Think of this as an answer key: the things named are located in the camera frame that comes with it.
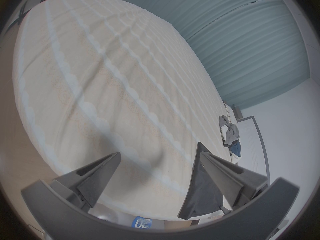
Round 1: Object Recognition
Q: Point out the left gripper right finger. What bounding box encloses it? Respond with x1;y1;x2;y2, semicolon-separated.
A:
200;151;270;211

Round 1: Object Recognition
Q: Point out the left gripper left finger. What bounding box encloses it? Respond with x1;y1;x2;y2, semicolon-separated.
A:
51;151;122;209

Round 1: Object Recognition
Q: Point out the black T-shirt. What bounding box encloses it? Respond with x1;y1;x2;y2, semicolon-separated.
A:
177;141;233;221

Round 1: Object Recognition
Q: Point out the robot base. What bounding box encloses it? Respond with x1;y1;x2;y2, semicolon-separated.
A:
89;205;166;232

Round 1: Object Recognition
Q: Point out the pile of clothes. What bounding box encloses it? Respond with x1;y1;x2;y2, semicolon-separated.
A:
218;115;243;163

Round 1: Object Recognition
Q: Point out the bed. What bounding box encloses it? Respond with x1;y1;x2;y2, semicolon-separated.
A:
11;0;271;221

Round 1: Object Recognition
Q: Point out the grey bedside table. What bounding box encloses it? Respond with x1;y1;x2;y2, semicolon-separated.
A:
232;105;243;120

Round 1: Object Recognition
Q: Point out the white printed pillow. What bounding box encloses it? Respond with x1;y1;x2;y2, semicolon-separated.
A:
223;102;237;121

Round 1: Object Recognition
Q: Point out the blue-green curtain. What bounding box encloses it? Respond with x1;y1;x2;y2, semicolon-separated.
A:
186;0;312;111
124;0;282;38

